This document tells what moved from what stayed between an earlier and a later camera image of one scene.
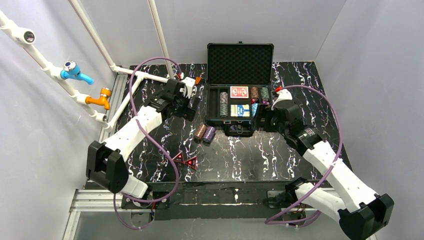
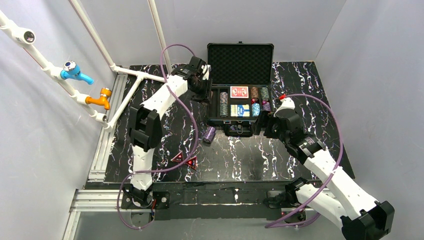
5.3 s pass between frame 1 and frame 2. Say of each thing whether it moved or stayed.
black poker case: stayed
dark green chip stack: stayed
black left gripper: moved
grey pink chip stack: stayed
